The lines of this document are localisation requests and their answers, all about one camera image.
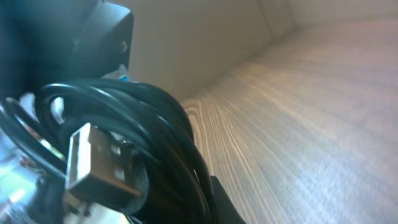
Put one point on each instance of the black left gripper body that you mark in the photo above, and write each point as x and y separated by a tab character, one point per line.
46	41

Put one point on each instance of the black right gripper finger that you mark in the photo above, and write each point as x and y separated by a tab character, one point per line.
226	211

